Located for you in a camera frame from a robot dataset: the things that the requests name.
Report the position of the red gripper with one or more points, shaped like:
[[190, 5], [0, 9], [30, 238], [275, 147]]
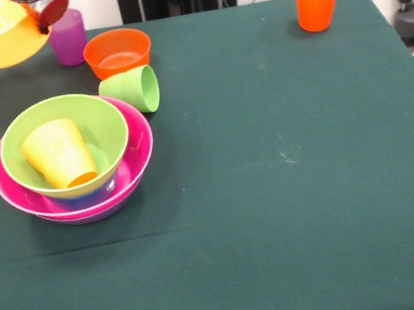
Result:
[[54, 11]]

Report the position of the orange bowl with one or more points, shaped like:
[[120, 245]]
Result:
[[113, 45]]

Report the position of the green cup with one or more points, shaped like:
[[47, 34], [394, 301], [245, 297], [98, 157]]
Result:
[[124, 89]]

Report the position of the green bowl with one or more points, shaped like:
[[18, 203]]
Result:
[[101, 117]]

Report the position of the yellow-orange cup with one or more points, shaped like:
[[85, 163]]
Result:
[[59, 152]]

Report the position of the large pink bowl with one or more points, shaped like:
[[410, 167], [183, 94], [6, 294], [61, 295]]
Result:
[[138, 134]]

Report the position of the blue bowl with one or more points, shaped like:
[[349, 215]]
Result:
[[83, 199]]

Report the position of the purple cup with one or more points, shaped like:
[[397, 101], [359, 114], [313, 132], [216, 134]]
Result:
[[71, 42]]

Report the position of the purple bowl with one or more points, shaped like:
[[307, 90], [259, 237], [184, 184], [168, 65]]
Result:
[[94, 218]]

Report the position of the orange cup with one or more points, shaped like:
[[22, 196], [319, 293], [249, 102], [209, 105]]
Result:
[[317, 5]]

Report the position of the dark green tablecloth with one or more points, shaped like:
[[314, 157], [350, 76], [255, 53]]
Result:
[[280, 210]]

